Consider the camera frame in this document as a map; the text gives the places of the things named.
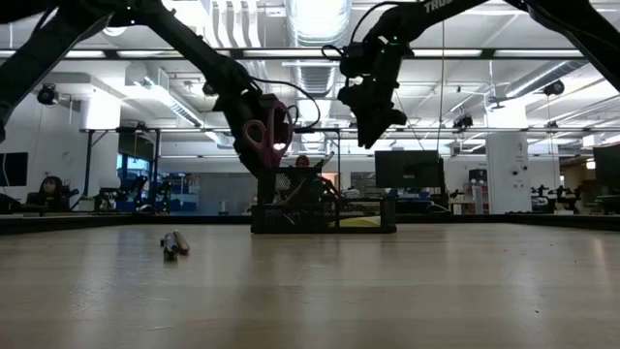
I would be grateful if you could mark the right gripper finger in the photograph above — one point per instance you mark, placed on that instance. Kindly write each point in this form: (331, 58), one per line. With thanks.
(377, 132)
(364, 131)

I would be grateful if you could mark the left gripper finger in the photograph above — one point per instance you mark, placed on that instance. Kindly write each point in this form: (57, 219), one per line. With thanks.
(254, 165)

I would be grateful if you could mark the yellow sticky note pad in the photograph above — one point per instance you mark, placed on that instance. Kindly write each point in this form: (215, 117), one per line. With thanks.
(361, 222)

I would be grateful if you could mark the black pen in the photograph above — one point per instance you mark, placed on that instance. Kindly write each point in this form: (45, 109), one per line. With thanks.
(169, 249)

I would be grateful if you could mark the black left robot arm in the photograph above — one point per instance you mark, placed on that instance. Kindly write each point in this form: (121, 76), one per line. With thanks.
(194, 48)

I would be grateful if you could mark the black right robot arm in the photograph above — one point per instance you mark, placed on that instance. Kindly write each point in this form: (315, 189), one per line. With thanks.
(412, 22)

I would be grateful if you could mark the black mesh desk organizer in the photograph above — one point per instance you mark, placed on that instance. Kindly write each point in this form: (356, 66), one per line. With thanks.
(290, 223)

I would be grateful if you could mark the person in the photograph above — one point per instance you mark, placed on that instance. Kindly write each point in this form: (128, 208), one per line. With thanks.
(302, 161)
(51, 186)

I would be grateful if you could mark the black monitor on stand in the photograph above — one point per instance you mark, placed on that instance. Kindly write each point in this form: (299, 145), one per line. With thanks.
(409, 169)

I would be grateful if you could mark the white column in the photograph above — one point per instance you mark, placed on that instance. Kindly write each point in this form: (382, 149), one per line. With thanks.
(506, 169)

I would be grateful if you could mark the distant black robot arms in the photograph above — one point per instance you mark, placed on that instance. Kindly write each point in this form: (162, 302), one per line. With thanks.
(562, 196)

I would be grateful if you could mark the large black monitor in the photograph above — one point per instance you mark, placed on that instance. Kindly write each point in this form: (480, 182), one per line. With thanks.
(608, 169)

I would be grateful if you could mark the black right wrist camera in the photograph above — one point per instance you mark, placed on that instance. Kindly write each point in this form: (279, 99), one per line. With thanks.
(356, 60)

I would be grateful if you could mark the black ceiling camera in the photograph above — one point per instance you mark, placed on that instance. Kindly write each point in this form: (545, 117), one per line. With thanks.
(553, 87)
(47, 94)
(463, 122)
(209, 88)

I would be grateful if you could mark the black overhead frame beam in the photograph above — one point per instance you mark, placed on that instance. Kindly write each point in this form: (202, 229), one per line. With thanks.
(232, 53)

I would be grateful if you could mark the silver ventilation duct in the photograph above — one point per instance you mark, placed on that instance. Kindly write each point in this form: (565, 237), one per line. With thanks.
(317, 29)

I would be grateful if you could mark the black metal table frame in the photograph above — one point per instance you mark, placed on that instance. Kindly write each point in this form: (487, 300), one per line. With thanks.
(97, 222)

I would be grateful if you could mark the black wall monitor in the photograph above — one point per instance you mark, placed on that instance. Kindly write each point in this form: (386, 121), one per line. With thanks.
(13, 169)

